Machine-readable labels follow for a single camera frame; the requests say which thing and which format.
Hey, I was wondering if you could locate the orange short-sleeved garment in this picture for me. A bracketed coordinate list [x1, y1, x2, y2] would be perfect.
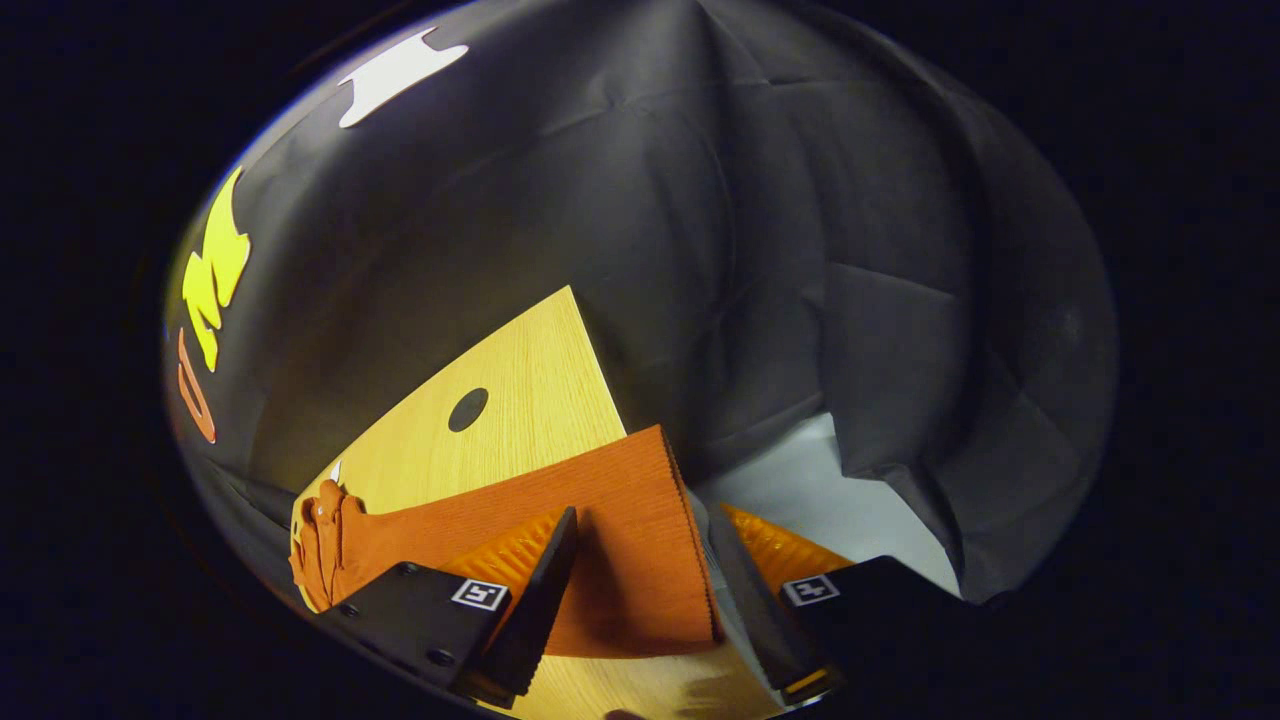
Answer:
[288, 425, 726, 658]

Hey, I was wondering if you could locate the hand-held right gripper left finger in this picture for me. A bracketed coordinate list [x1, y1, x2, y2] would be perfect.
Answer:
[312, 505, 579, 709]

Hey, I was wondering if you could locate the black backdrop cloth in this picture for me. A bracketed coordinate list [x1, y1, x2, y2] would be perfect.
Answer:
[165, 0, 1119, 606]

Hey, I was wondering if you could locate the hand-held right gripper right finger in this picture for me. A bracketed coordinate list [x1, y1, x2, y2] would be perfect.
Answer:
[700, 502, 966, 709]

